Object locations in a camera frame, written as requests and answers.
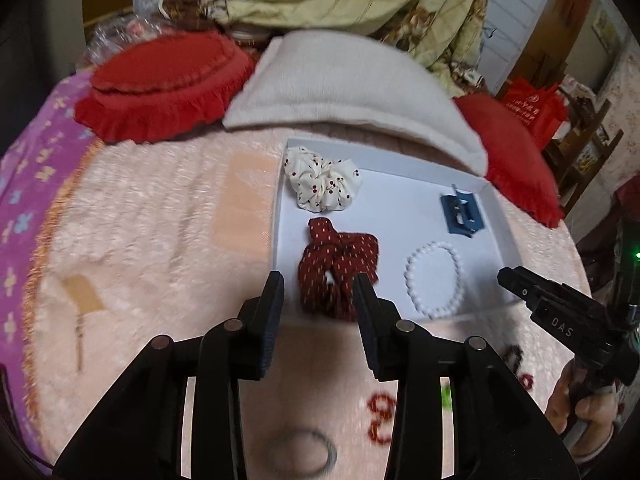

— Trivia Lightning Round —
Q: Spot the wooden rack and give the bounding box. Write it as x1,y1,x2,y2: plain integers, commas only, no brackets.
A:
542,75,626,221

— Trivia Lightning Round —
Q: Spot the purple floral blanket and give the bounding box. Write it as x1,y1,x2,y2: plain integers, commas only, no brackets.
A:
0,69,103,461

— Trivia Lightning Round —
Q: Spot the white bead bracelet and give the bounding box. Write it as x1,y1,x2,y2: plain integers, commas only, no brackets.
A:
405,241,462,320

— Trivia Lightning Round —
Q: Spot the pink fluffy blanket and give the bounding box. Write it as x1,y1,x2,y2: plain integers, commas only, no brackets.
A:
22,122,593,480

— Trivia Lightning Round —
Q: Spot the dark red dotted scrunchie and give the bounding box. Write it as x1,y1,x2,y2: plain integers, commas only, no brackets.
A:
298,217,381,322

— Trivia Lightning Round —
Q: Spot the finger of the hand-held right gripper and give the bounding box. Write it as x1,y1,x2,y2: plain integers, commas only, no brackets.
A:
497,266,635,386

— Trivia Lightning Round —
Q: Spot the red shopping bag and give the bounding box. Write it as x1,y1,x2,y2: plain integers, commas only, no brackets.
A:
500,76,568,151

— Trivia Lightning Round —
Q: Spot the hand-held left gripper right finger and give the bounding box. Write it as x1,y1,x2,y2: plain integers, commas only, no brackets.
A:
352,274,581,480

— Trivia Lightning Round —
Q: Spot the white cherry print scrunchie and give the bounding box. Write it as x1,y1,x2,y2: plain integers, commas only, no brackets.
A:
284,146,362,212

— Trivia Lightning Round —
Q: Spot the clear plastic bag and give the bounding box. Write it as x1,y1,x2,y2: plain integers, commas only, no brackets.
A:
80,10,173,68

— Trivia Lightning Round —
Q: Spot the person's right hand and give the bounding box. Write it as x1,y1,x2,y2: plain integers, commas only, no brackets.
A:
544,360,627,462

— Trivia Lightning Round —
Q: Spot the blue hair claw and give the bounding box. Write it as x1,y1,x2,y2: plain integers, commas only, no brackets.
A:
440,185,486,237

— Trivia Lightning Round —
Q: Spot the white shallow cardboard box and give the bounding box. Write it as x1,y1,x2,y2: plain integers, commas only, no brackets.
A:
272,138,521,322

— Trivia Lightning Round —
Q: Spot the grey hair tie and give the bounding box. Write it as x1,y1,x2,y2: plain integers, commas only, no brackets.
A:
266,429,337,476

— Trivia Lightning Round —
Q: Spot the round red ruffled cushion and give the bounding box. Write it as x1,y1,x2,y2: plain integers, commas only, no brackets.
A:
74,31,258,143

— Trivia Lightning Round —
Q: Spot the white pillow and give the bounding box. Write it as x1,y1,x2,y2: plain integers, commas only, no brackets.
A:
222,30,488,177

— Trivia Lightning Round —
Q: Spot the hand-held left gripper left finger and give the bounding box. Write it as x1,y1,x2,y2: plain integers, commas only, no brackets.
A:
52,271,285,480

